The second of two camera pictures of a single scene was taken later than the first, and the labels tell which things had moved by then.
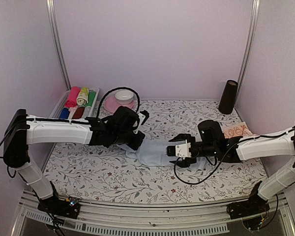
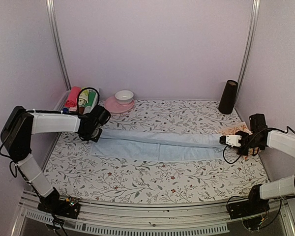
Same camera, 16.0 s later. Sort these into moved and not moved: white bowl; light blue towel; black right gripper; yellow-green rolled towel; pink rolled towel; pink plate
Moved: black right gripper; light blue towel
Not moved: white bowl; pink rolled towel; yellow-green rolled towel; pink plate
